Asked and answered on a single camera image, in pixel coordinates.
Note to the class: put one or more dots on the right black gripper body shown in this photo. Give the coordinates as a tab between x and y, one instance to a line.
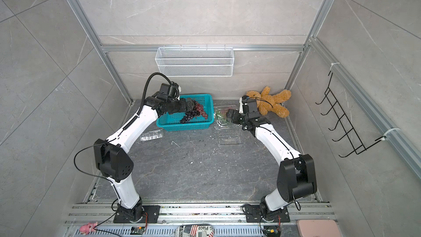
238	118

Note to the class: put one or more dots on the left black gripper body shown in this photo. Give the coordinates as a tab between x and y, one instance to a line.
177	107

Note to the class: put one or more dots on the clear clamshell container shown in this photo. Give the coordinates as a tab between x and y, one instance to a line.
227	123
229	137
152	135

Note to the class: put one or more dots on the dark purple grape bunch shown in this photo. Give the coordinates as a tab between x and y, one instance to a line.
190	115

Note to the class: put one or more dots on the green grape bunch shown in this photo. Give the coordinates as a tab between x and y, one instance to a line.
221	115

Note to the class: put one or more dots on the red grape bunch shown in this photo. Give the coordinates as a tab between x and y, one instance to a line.
199	107

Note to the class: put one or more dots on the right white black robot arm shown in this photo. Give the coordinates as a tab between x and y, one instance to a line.
296	177

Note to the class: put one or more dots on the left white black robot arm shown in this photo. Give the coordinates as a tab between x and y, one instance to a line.
111	155

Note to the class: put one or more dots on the brown teddy bear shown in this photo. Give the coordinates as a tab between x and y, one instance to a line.
271	103

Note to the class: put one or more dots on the pink pad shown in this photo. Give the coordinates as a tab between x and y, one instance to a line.
318	228

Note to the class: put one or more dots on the flag pattern object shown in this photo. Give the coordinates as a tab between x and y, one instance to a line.
195	230

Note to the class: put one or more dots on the pink plush toy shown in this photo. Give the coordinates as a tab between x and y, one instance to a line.
88	228

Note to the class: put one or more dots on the white wire mesh shelf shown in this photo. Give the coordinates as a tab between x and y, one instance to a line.
195	61

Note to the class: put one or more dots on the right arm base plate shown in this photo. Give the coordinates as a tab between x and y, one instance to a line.
259	213

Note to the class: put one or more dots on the black wire hook rack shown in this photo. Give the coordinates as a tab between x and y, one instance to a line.
344	123

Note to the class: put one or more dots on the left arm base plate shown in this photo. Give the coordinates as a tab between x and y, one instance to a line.
139	214

